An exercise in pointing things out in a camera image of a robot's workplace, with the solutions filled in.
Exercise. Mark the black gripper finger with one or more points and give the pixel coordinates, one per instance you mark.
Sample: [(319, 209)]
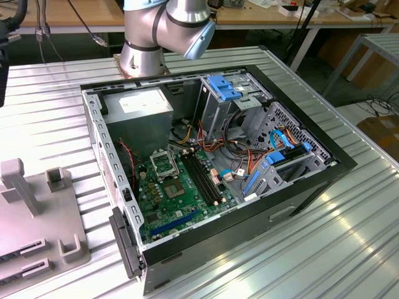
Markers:
[(3, 78)]

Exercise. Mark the small cardboard box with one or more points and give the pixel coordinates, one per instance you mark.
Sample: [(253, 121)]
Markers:
[(383, 130)]

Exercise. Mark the blue disk carrier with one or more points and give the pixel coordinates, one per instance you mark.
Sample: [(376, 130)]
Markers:
[(275, 158)]

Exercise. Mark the grey parts rack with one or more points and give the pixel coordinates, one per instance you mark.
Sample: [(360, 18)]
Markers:
[(46, 218)]

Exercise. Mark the grey metal drive cage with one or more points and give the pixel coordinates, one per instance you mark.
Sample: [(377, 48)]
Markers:
[(215, 115)]

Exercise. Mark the large brown cardboard box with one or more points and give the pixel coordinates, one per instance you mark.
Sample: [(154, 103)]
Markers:
[(374, 71)]

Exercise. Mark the dark RAM stick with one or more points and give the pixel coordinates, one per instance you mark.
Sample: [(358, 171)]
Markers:
[(11, 258), (11, 278)]

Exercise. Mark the wooden desk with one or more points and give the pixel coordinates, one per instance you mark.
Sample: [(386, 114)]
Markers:
[(330, 18)]

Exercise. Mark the white metal table frame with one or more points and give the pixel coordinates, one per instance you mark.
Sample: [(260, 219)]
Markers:
[(385, 43)]

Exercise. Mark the black RAM slot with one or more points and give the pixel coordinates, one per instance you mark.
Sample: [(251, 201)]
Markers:
[(209, 177), (201, 180), (205, 178), (196, 181)]

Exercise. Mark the white box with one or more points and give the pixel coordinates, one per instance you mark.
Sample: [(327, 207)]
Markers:
[(299, 12)]

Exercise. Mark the black tripod leg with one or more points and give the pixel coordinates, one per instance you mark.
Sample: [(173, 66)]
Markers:
[(307, 25)]

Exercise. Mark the CPU socket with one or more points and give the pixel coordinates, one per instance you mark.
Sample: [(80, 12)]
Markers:
[(173, 190)]

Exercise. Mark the blue expansion slot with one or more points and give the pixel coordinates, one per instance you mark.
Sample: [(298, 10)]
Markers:
[(174, 223)]

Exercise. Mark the green motherboard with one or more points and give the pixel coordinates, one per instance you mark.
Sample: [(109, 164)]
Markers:
[(184, 208)]

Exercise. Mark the blue plastic rail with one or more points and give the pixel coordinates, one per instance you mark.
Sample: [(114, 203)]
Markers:
[(252, 181)]

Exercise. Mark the blue plastic drive latch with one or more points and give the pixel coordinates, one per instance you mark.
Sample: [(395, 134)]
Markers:
[(223, 87)]

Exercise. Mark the grey perforated disk bay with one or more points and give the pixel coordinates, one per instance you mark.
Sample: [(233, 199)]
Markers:
[(274, 183)]

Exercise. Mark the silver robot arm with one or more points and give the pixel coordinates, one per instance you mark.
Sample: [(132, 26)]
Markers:
[(140, 28)]

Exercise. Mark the grey power supply unit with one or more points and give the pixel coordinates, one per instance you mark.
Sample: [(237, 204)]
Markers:
[(137, 130)]

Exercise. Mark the white label sticker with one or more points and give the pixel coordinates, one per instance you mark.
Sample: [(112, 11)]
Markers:
[(251, 197)]

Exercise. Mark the black PC case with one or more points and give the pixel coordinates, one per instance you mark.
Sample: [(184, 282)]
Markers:
[(218, 249)]

